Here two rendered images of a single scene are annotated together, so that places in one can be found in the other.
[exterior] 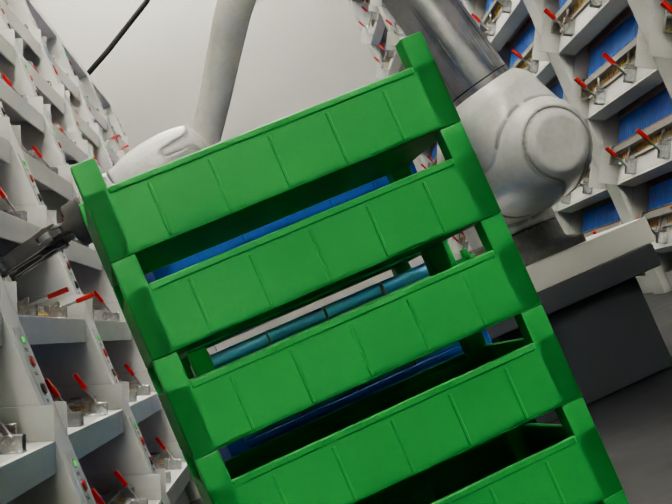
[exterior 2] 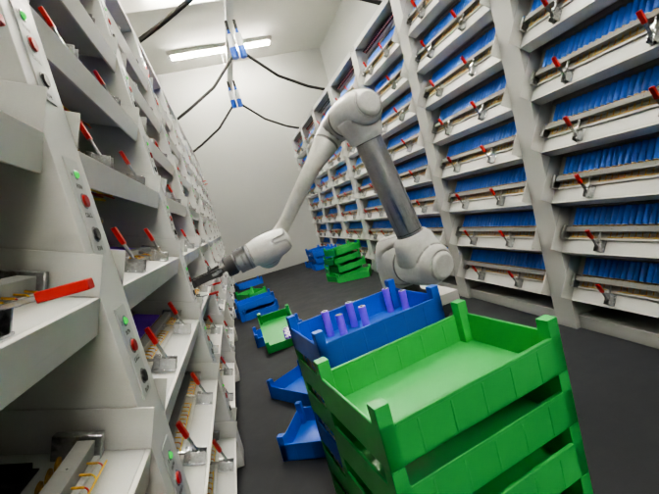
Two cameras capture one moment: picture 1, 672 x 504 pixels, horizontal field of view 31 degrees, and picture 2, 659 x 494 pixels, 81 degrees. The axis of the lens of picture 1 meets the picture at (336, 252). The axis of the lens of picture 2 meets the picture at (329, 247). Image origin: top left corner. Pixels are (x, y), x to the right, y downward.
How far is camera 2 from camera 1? 0.69 m
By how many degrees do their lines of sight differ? 13
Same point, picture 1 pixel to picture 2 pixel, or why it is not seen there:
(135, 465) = (225, 348)
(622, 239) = (448, 297)
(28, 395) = (207, 358)
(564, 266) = not seen: hidden behind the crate
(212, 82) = (291, 207)
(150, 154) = (267, 241)
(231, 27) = (305, 186)
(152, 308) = not seen: outside the picture
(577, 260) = not seen: hidden behind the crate
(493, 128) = (417, 254)
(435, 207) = (552, 421)
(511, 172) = (422, 273)
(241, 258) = (461, 463)
